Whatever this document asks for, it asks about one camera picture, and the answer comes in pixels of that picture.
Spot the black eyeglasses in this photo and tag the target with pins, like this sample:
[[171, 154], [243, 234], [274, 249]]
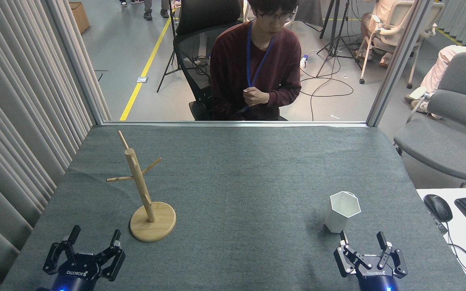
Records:
[[275, 16]]

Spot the person's hand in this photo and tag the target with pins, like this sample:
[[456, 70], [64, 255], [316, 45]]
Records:
[[256, 97]]

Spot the grey padded chair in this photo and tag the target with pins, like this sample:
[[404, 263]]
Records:
[[447, 141]]

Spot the black light stand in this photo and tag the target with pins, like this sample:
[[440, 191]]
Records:
[[172, 48]]

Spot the black computer mouse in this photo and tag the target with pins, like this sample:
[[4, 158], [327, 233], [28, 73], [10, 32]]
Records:
[[438, 207]]

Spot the black camera tripod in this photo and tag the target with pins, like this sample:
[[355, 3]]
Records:
[[338, 32]]

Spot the seated person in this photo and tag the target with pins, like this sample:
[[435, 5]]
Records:
[[233, 64]]

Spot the cardboard box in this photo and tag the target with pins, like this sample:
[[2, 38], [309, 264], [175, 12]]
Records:
[[79, 16]]

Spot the black office chair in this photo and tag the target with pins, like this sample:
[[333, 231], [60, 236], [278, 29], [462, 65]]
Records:
[[194, 44]]

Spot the standing person's legs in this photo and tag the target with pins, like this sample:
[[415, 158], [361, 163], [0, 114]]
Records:
[[152, 10]]

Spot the white power strip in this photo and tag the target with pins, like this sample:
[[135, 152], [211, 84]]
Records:
[[304, 61]]

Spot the wooden cup rack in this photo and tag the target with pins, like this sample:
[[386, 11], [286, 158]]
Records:
[[153, 227]]

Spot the person in pink trousers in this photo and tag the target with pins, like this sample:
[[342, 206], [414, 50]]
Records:
[[439, 68]]

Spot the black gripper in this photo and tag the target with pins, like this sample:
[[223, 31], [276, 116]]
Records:
[[77, 271], [376, 277]]

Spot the white hexagonal cup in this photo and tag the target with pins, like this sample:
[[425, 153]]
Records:
[[338, 220]]

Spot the grey table cloth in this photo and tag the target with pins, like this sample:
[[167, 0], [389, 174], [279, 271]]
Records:
[[249, 182]]

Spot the person in white chair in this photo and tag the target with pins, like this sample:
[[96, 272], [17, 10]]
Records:
[[374, 24]]

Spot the yellow floor tape line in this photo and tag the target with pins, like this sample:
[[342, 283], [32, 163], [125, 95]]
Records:
[[144, 72]]

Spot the metal floor socket plate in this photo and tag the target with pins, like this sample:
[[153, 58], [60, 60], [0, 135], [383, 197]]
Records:
[[142, 79]]

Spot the white office chair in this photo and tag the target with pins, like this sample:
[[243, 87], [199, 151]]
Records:
[[403, 24]]

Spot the silver frame crossbar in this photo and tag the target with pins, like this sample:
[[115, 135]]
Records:
[[233, 123]]

